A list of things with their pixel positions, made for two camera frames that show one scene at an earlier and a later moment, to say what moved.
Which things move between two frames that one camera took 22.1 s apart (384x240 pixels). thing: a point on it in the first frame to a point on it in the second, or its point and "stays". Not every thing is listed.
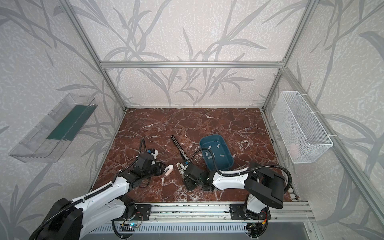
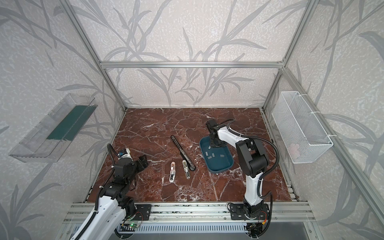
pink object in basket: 294,150 stays
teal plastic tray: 223,157 stays
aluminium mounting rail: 219,213 stays
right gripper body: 187,173 to 214,135
